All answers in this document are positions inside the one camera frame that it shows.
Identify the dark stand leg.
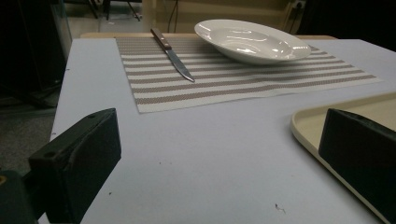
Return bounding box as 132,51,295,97
125,0,142,22

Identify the white deep plate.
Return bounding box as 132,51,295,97
193,19,312,65

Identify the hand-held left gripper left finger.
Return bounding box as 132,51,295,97
27,107,122,224

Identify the wooden handled knife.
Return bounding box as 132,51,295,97
149,28,196,83

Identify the black cable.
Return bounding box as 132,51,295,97
167,0,179,34

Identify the striped placemat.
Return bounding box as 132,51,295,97
115,35,383,114

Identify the cream plastic tray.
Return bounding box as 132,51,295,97
290,91,396,224

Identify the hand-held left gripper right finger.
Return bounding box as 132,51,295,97
318,107,396,224

